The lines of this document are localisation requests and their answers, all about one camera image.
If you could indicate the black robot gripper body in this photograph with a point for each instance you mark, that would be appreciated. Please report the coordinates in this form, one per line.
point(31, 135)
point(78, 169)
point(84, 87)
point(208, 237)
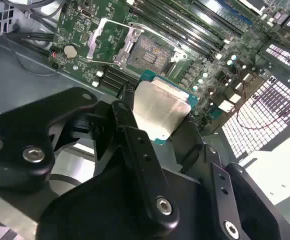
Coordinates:
point(102, 212)

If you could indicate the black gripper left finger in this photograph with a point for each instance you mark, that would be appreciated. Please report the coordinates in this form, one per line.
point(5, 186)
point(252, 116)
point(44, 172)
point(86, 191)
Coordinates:
point(22, 135)

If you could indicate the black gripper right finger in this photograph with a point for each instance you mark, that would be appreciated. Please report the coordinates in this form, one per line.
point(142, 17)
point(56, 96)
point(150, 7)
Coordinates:
point(221, 185)

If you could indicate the metal socket cover frame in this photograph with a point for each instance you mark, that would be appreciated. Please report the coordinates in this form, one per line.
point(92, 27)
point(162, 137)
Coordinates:
point(92, 46)

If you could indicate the silver topped CPU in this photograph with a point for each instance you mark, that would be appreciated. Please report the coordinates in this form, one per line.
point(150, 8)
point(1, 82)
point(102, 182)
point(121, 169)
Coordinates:
point(157, 107)

